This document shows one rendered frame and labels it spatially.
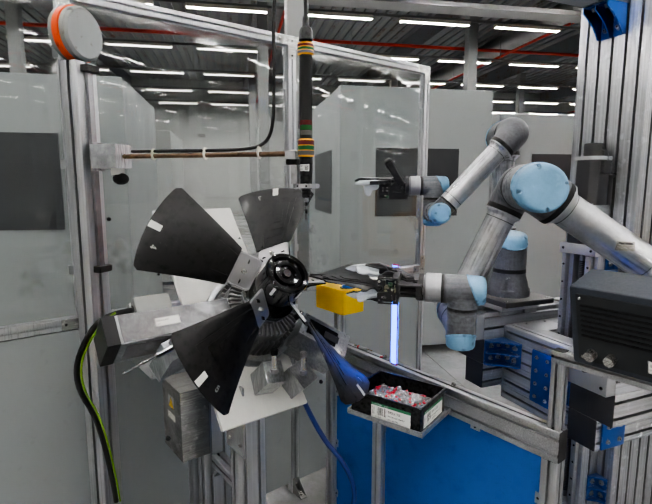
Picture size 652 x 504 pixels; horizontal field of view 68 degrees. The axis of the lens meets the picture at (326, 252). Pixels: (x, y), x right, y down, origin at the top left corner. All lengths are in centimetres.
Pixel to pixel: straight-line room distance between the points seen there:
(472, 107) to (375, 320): 234
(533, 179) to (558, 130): 413
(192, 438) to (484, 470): 85
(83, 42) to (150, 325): 88
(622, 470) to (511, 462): 62
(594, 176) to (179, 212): 125
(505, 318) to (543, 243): 350
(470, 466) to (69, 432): 132
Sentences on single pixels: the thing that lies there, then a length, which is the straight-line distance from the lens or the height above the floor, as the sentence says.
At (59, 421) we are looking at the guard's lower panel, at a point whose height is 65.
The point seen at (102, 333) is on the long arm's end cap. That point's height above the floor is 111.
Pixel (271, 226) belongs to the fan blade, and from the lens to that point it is 139.
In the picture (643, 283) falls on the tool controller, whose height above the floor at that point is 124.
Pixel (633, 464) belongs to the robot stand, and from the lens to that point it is 206.
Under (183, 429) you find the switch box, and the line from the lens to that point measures 159.
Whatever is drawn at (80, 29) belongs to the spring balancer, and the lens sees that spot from 171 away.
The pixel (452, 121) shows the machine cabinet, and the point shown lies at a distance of 425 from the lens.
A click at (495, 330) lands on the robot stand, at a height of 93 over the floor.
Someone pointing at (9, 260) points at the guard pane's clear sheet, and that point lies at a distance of 180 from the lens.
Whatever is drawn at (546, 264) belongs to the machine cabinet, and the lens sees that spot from 538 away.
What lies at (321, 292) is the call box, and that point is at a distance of 181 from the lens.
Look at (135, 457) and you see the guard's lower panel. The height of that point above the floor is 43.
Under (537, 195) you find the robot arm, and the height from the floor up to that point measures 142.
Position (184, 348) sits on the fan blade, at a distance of 106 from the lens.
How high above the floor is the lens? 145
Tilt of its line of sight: 8 degrees down
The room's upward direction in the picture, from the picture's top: straight up
